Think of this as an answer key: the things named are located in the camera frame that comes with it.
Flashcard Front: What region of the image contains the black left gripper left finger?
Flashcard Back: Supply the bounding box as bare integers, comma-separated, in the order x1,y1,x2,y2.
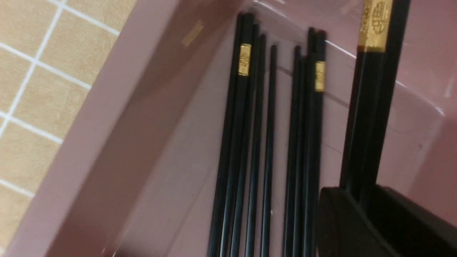
316,187,400,257

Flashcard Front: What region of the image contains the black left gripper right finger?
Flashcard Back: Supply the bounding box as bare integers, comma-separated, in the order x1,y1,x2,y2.
368,185,457,257

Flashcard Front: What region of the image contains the black chopstick gold band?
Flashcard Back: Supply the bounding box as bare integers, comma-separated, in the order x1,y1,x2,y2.
339,0,411,210

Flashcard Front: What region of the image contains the black chopstick in bin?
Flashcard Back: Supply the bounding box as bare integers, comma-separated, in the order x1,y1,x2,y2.
228,23,260,257
282,45,301,257
245,34,266,257
261,45,277,257
207,13,254,257
302,27,326,257

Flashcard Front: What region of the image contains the pink plastic bin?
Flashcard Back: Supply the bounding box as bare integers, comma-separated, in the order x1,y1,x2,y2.
5,0,456,257

